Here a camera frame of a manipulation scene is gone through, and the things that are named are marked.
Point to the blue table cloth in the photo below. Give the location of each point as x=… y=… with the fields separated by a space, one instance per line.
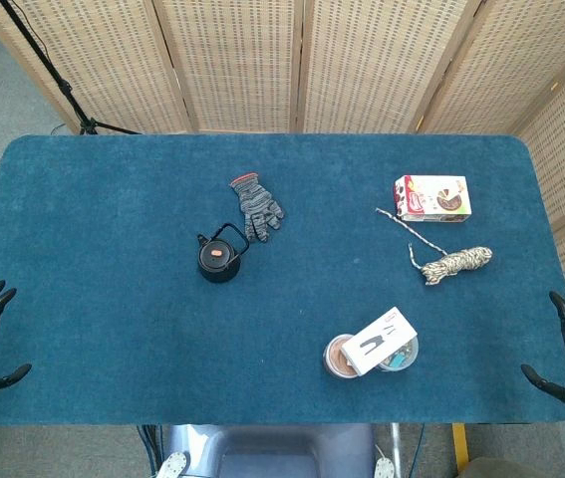
x=112 y=323

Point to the clear jar of binder clips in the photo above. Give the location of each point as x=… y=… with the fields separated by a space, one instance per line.
x=399 y=358

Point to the grey blue robot torso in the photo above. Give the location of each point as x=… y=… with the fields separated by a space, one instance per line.
x=272 y=448

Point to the black lid orange knob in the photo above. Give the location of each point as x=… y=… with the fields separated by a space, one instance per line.
x=216 y=253

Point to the clear jar of rubber bands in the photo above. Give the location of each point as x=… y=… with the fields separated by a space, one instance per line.
x=336 y=358

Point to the white carton with black print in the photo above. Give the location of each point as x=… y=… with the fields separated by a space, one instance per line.
x=376 y=343

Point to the black tripod stand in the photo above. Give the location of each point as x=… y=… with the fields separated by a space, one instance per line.
x=65 y=89

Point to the yellow post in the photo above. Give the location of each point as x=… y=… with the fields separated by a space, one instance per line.
x=460 y=445

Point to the white red snack box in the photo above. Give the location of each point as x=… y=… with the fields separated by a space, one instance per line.
x=436 y=199

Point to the grey knitted work glove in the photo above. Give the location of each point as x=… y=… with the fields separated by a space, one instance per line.
x=257 y=209

